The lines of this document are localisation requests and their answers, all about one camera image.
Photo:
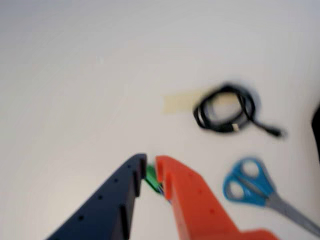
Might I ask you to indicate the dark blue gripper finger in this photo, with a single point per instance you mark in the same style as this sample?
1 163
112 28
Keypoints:
110 205

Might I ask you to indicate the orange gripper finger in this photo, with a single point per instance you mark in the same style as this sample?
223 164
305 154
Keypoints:
197 207

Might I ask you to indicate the black fabric bag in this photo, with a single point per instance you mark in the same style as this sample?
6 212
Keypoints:
316 130

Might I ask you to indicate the black marker green cap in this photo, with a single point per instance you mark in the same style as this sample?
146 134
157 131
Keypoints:
152 178

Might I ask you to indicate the beige masking tape strip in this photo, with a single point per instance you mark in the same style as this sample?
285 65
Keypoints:
180 102

